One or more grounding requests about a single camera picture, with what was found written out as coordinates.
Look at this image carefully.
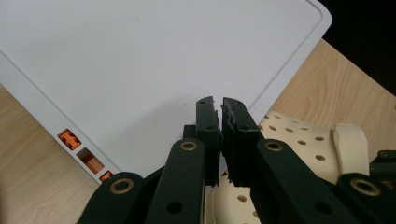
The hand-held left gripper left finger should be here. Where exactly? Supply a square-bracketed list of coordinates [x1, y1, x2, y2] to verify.
[183, 95, 223, 187]

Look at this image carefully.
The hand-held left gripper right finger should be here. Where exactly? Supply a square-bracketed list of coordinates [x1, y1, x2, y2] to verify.
[220, 96, 266, 189]

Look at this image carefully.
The cream clog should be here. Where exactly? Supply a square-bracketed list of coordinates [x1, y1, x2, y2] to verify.
[204, 110, 375, 224]

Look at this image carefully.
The white shoe rack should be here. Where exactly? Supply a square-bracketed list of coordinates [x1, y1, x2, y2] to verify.
[0, 0, 333, 185]

